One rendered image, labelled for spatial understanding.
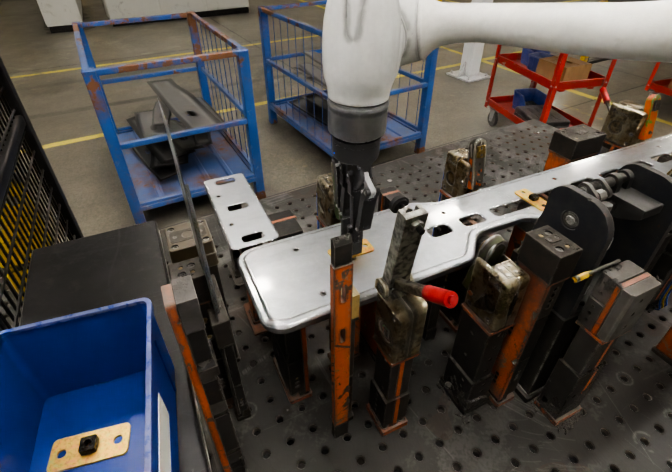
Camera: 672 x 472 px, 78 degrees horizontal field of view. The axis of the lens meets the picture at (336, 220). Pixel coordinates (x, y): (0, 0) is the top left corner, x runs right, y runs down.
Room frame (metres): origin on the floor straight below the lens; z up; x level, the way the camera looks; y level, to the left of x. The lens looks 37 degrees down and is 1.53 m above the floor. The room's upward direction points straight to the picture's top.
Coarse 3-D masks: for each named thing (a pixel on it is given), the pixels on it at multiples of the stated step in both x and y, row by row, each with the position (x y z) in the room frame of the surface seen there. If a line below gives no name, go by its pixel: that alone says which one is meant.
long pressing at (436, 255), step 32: (608, 160) 0.98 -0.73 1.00; (640, 160) 0.98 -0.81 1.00; (480, 192) 0.83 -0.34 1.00; (512, 192) 0.83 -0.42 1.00; (544, 192) 0.83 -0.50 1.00; (384, 224) 0.70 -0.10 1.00; (448, 224) 0.70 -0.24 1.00; (480, 224) 0.70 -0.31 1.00; (512, 224) 0.71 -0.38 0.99; (256, 256) 0.60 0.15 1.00; (288, 256) 0.60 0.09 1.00; (320, 256) 0.60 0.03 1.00; (384, 256) 0.60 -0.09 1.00; (416, 256) 0.60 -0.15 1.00; (448, 256) 0.60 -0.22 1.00; (256, 288) 0.52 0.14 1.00; (288, 288) 0.52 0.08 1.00; (320, 288) 0.52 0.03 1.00; (288, 320) 0.44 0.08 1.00; (320, 320) 0.45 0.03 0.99
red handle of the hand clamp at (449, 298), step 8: (400, 280) 0.45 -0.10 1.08; (408, 280) 0.45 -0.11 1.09; (400, 288) 0.44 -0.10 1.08; (408, 288) 0.42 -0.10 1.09; (416, 288) 0.41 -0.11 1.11; (424, 288) 0.40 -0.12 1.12; (432, 288) 0.39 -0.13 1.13; (440, 288) 0.38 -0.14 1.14; (424, 296) 0.39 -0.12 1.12; (432, 296) 0.37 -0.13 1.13; (440, 296) 0.36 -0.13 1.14; (448, 296) 0.36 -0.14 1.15; (456, 296) 0.36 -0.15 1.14; (440, 304) 0.36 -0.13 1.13; (448, 304) 0.35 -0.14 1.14; (456, 304) 0.36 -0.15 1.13
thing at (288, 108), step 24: (264, 24) 3.52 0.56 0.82; (264, 48) 3.51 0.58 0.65; (288, 48) 3.15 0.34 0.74; (312, 48) 2.85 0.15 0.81; (264, 72) 3.55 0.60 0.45; (288, 72) 3.16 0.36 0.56; (312, 72) 3.18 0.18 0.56; (408, 72) 3.16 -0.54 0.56; (432, 72) 2.93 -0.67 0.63; (312, 96) 3.41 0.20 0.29; (408, 96) 3.14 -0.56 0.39; (288, 120) 3.19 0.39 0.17; (312, 120) 3.19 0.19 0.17; (384, 144) 2.74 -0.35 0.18
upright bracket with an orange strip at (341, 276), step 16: (336, 240) 0.41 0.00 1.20; (336, 256) 0.40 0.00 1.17; (336, 272) 0.40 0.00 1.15; (352, 272) 0.41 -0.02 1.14; (336, 288) 0.40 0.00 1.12; (352, 288) 0.41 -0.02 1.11; (336, 304) 0.40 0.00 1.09; (336, 320) 0.40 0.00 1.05; (336, 336) 0.40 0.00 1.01; (336, 352) 0.40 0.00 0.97; (336, 368) 0.40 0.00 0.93; (336, 384) 0.40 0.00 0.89; (336, 400) 0.40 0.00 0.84; (336, 416) 0.40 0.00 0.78; (336, 432) 0.40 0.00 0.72
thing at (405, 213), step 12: (396, 204) 0.47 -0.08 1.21; (420, 204) 0.46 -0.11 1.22; (396, 216) 0.45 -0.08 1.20; (408, 216) 0.44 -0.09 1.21; (420, 216) 0.44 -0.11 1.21; (396, 228) 0.45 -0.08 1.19; (408, 228) 0.44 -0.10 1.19; (420, 228) 0.43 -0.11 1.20; (396, 240) 0.45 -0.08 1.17; (408, 240) 0.44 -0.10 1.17; (420, 240) 0.45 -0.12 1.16; (396, 252) 0.44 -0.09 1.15; (408, 252) 0.45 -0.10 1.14; (396, 264) 0.44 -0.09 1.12; (408, 264) 0.46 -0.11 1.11; (384, 276) 0.46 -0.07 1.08; (396, 276) 0.45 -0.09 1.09; (408, 276) 0.46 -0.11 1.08
